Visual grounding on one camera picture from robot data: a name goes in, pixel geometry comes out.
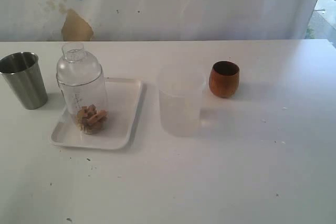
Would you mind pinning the brown wooden cup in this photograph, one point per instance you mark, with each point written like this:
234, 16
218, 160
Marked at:
224, 79

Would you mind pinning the clear plastic dome lid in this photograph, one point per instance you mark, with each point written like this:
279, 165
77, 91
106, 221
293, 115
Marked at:
77, 66

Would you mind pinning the clear glass with coins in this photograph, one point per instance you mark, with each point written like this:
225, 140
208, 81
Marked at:
85, 95

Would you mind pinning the gold and brown chocolates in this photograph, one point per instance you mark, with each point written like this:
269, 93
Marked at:
89, 120

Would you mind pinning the translucent plastic container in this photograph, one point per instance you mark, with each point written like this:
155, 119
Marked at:
180, 98

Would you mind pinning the stainless steel cup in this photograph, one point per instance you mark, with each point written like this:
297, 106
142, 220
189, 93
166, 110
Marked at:
22, 73

